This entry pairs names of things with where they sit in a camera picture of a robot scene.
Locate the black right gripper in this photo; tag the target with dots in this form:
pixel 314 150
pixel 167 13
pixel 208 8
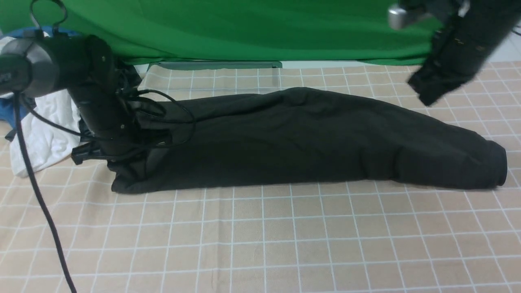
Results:
pixel 451 64

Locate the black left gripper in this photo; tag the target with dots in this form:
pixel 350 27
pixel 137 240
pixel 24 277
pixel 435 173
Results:
pixel 115 132

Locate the dark gray long-sleeve top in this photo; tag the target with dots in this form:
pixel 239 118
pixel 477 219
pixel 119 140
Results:
pixel 304 135

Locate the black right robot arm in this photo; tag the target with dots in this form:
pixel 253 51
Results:
pixel 472 30

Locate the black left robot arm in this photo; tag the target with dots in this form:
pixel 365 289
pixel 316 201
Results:
pixel 86 67

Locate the dark teal garment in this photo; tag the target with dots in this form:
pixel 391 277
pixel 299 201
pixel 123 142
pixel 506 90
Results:
pixel 128 77

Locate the white garment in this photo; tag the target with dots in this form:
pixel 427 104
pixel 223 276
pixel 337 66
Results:
pixel 45 144

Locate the green backdrop cloth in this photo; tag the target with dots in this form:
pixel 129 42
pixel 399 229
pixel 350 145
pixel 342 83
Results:
pixel 145 31

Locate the blue garment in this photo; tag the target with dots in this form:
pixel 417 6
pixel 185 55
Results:
pixel 7 101

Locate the beige checkered tablecloth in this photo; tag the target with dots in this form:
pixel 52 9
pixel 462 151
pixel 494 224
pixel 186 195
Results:
pixel 355 237

